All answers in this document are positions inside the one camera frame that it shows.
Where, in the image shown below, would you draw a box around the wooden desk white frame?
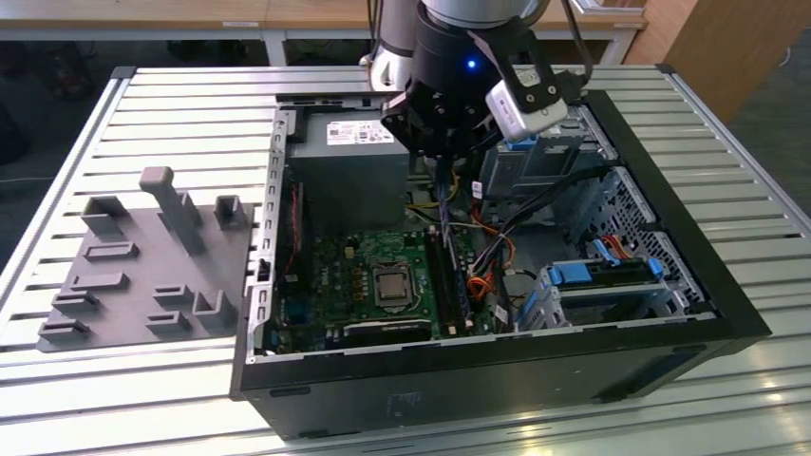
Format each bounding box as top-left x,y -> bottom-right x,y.
0,0 -> 648,67

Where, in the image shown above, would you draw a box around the hard disk in blue carrier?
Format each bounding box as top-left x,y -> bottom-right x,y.
544,258 -> 664,289

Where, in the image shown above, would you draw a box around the black expansion card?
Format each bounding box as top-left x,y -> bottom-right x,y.
343,316 -> 433,345

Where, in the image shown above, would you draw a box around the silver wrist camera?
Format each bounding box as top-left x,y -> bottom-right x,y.
485,78 -> 571,143

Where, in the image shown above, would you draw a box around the black RAM slot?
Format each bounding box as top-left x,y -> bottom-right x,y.
423,226 -> 459,337

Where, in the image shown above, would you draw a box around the black PC case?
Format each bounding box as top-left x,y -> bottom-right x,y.
227,88 -> 773,441

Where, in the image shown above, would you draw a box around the silver metal drive cage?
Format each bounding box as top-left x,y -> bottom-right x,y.
479,104 -> 620,200

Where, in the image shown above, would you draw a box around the silver metal disk bay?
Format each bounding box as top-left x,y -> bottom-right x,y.
516,256 -> 712,333

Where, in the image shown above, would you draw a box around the wooden cabinet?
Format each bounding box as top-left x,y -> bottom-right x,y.
623,0 -> 811,124

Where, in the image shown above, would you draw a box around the white power supply label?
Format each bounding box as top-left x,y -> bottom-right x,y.
325,121 -> 399,146

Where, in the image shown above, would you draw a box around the yellow wire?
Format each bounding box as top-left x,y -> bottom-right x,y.
407,180 -> 461,210

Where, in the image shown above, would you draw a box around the orange wire bundle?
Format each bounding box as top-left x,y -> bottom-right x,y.
467,275 -> 503,304

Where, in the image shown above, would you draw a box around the CPU socket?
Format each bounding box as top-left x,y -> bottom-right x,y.
368,259 -> 419,314

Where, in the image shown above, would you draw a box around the silver CPU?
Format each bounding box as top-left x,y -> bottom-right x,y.
377,274 -> 408,305

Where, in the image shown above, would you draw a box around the blue flat wire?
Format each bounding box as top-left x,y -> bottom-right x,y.
592,239 -> 621,267

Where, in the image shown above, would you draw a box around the black camera bracket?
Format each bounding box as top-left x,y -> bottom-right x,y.
467,26 -> 565,115

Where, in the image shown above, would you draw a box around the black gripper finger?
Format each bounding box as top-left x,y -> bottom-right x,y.
453,113 -> 503,157
380,92 -> 440,158

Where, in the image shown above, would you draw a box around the grey parts rack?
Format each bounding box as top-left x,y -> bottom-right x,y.
36,165 -> 256,353

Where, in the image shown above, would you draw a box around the grey power supply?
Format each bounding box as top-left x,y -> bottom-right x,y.
288,111 -> 415,230

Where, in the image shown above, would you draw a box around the green motherboard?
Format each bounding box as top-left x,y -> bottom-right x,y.
277,226 -> 501,355

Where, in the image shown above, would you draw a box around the grey round speaker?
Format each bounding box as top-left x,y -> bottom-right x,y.
503,269 -> 545,310

